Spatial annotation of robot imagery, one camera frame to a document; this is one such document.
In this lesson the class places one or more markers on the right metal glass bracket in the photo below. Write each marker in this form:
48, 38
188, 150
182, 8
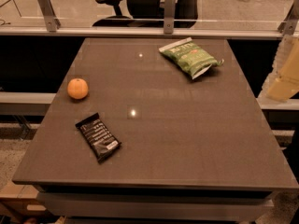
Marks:
288, 26

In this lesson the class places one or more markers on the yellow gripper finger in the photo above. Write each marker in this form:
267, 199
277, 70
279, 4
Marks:
285, 83

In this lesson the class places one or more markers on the left metal glass bracket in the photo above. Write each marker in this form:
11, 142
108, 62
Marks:
51, 21

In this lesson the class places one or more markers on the cardboard box under table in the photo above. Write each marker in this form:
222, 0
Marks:
22, 203

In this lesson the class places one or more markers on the black office chair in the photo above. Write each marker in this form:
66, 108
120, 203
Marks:
149, 13

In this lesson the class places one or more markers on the orange fruit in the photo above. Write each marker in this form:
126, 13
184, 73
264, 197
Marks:
77, 88

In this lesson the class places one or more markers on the middle metal glass bracket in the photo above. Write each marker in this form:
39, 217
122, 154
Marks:
169, 15

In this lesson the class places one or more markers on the metal glass bracket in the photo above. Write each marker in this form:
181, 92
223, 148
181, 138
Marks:
51, 21
169, 15
288, 26

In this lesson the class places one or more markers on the green jalapeno chip bag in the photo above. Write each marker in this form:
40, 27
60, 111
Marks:
190, 57

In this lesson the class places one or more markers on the black rxbar chocolate bar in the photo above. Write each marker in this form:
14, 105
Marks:
100, 139

